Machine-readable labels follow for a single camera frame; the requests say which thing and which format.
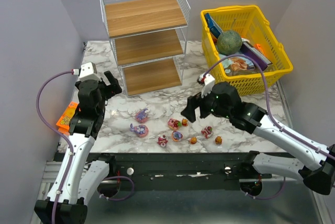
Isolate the pink strawberry cake toy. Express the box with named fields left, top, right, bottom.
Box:
left=167, top=118, right=182, bottom=131

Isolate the purple bunny orange cup toy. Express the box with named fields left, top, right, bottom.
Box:
left=171, top=131, right=183, bottom=142

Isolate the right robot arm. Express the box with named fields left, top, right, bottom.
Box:
left=181, top=82, right=334, bottom=195

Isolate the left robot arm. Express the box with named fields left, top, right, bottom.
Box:
left=34, top=71, right=122, bottom=223

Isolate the small orange bear toy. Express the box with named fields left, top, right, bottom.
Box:
left=182, top=119, right=188, bottom=127

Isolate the red white cake toy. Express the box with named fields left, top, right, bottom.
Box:
left=201, top=126, right=213, bottom=139

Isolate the snack bag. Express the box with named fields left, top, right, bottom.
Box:
left=221, top=57, right=257, bottom=76

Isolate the orange burger toy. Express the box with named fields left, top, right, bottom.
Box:
left=189, top=137, right=197, bottom=144

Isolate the orange sponge box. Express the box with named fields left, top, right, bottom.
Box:
left=56, top=102, right=78, bottom=136

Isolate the orange duck toy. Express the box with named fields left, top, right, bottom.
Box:
left=215, top=136, right=222, bottom=145

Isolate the pink bear toy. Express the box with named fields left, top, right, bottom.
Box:
left=157, top=135, right=168, bottom=148

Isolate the purple box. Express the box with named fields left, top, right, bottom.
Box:
left=240, top=41, right=273, bottom=71

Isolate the green melon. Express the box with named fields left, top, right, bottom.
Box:
left=217, top=30, right=243, bottom=55

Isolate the small orange box in basket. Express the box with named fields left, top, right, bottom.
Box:
left=255, top=44, right=264, bottom=55

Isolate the blue book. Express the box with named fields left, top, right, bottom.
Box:
left=204, top=13, right=223, bottom=39

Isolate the yellow plastic basket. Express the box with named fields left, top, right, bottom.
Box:
left=200, top=5, right=293, bottom=96

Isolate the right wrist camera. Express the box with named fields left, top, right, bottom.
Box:
left=197, top=73, right=215, bottom=98

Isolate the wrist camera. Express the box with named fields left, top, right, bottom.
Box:
left=72, top=62, right=101, bottom=82
left=197, top=73, right=215, bottom=98

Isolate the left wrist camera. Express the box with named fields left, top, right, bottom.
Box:
left=72, top=62, right=101, bottom=82

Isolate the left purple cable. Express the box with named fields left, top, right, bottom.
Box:
left=36, top=70, right=79, bottom=224

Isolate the white wire wooden shelf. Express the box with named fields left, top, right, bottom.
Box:
left=100, top=0, right=191, bottom=96

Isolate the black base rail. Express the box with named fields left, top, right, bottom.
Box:
left=53, top=152, right=288, bottom=192

